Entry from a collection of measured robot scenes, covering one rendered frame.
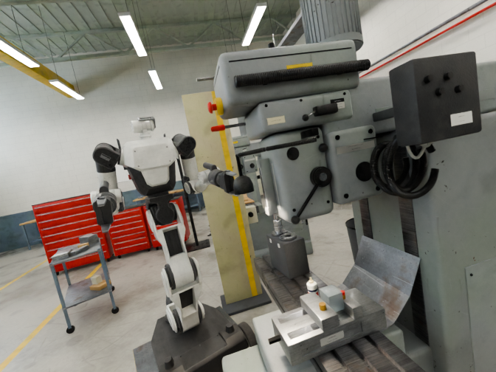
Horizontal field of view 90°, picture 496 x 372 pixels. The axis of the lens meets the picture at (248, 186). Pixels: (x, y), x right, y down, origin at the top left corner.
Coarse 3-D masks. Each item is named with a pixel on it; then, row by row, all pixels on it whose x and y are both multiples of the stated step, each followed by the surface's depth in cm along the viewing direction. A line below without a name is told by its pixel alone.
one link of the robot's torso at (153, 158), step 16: (128, 144) 129; (144, 144) 131; (160, 144) 134; (128, 160) 128; (144, 160) 130; (160, 160) 134; (128, 176) 146; (144, 176) 131; (160, 176) 135; (144, 192) 134; (160, 192) 139
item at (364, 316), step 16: (352, 304) 80; (368, 304) 85; (272, 320) 86; (288, 320) 84; (304, 320) 83; (352, 320) 79; (368, 320) 80; (384, 320) 82; (288, 336) 77; (304, 336) 76; (320, 336) 76; (336, 336) 78; (352, 336) 79; (288, 352) 75; (304, 352) 75; (320, 352) 76
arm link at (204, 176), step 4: (204, 164) 136; (208, 164) 134; (212, 164) 133; (208, 168) 134; (212, 168) 131; (216, 168) 133; (200, 172) 134; (204, 172) 134; (208, 172) 134; (212, 172) 130; (200, 176) 134; (204, 176) 133; (208, 176) 131; (200, 180) 136; (204, 180) 134; (208, 180) 132; (212, 184) 132
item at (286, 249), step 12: (276, 240) 130; (288, 240) 125; (300, 240) 125; (276, 252) 133; (288, 252) 123; (300, 252) 125; (276, 264) 137; (288, 264) 123; (300, 264) 126; (288, 276) 125
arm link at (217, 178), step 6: (216, 174) 127; (222, 174) 121; (210, 180) 130; (216, 180) 127; (222, 180) 123; (228, 180) 123; (216, 186) 131; (222, 186) 126; (228, 186) 123; (228, 192) 124
